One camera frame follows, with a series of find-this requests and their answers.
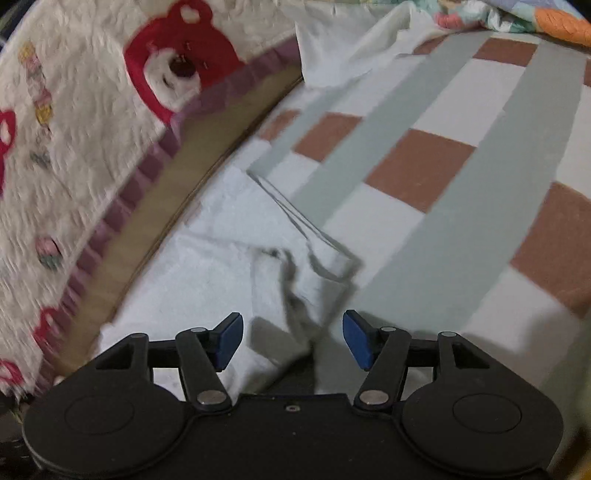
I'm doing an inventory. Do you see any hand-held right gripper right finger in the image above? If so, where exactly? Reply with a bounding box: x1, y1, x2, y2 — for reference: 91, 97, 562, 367
342, 309, 490, 411

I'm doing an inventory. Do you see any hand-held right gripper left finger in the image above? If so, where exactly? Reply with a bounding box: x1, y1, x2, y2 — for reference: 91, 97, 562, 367
95, 311, 245, 412

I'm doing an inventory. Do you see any light grey printed shirt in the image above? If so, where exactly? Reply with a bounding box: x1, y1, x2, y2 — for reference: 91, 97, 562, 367
99, 134, 365, 398

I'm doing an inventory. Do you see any checked mat with brown border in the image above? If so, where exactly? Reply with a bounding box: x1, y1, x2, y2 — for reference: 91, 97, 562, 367
249, 32, 591, 480

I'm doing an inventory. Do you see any bear print quilted bedspread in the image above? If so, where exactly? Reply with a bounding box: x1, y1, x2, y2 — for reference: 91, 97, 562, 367
0, 0, 305, 398

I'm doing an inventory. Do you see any white bed sheet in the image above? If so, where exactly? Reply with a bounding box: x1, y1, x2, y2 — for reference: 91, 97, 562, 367
295, 0, 444, 88

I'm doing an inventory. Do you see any floral quilt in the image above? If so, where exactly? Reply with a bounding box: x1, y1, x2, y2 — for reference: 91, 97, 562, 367
369, 0, 591, 47

